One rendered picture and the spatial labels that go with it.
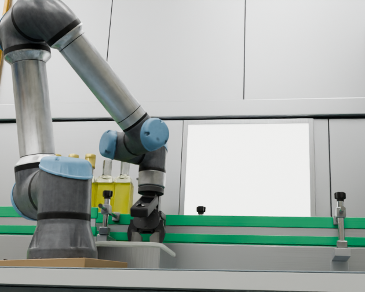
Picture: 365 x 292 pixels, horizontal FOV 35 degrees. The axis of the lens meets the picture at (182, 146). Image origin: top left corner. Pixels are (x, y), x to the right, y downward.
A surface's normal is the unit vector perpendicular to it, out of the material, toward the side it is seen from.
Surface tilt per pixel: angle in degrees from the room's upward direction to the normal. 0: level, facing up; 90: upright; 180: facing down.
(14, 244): 90
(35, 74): 93
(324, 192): 90
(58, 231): 76
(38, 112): 93
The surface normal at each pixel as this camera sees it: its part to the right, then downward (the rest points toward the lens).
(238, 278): -0.30, -0.29
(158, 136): 0.57, -0.20
